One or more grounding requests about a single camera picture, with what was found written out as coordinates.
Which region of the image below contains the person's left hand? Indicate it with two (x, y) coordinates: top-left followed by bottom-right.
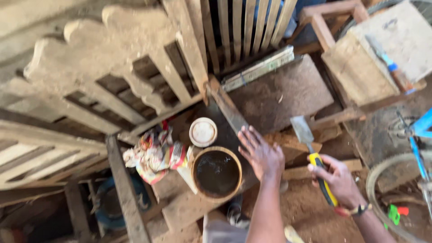
(238, 126), (286, 183)

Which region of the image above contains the person's right hand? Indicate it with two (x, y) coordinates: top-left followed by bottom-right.
(307, 154), (367, 210)

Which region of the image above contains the yellow black handled chisel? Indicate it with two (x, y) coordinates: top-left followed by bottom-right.
(290, 115), (339, 207)

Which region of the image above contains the small wooden offcut block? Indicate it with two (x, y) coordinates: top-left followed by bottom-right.
(282, 159), (364, 181)

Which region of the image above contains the narrow wooden strip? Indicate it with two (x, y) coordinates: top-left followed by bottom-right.
(205, 77), (251, 136)

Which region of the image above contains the round tin of dark liquid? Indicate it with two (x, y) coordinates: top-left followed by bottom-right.
(191, 146), (243, 203)

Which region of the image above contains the white round lid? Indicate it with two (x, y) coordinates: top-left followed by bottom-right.
(189, 117), (218, 148)

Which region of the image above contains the red black wristband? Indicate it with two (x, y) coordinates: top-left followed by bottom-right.
(334, 202), (373, 217)

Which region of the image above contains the brown flat wooden board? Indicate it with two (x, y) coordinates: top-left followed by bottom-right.
(227, 54), (335, 136)

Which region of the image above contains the green red plastic toy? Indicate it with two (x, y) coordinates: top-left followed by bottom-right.
(383, 203), (410, 231)

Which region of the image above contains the colourful crumpled rag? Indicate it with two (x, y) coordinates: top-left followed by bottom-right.
(122, 126), (190, 185)

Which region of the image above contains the blue bicycle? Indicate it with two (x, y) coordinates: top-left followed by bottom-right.
(365, 107), (432, 243)

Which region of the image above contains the dusty wooden box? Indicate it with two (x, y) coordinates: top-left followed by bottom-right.
(321, 0), (432, 108)

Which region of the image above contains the blue round object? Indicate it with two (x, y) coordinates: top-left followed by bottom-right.
(93, 174), (152, 232)

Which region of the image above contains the pale louvred wooden panel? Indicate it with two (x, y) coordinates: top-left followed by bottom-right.
(0, 119), (110, 203)

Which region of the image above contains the slatted wooden frame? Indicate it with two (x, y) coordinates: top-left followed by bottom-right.
(162, 0), (299, 76)

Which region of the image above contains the blue handled tool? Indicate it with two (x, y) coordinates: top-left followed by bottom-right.
(365, 34), (417, 96)

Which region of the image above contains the grey wooden post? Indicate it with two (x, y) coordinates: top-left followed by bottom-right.
(105, 134), (152, 243)

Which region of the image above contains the wooden stool frame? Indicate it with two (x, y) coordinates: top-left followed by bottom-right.
(287, 0), (370, 54)

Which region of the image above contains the carved wooden furniture frame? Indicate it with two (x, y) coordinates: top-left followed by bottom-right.
(0, 3), (210, 135)

